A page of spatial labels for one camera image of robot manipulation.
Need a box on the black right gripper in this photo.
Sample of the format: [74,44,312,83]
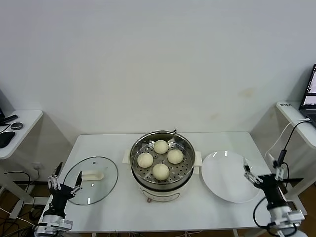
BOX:
[243,158,287,211]

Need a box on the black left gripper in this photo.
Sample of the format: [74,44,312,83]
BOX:
[45,161,83,216]

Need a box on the glass lid with cream handle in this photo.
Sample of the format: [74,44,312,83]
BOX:
[63,156,119,205]

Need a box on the white steamed baozi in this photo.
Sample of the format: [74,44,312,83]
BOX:
[152,163,170,181]
[137,152,154,168]
[167,149,184,165]
[153,140,169,155]

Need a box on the stainless perforated steamer basket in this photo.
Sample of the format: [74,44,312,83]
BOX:
[130,131,196,185]

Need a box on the white round plate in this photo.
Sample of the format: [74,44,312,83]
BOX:
[201,150,262,203]

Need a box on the white side desk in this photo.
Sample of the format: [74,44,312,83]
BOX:
[0,110,44,219]
[276,101,316,217]

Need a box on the dark open laptop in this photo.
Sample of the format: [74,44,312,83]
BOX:
[298,63,316,128]

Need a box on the dark grey monitor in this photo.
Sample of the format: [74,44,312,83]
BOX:
[0,88,15,124]

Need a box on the black cable with inline adapter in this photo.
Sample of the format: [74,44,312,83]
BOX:
[274,119,311,198]

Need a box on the white laptop cable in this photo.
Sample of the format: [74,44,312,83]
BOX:
[265,118,311,158]

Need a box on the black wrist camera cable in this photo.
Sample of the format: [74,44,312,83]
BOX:
[253,197,272,229]

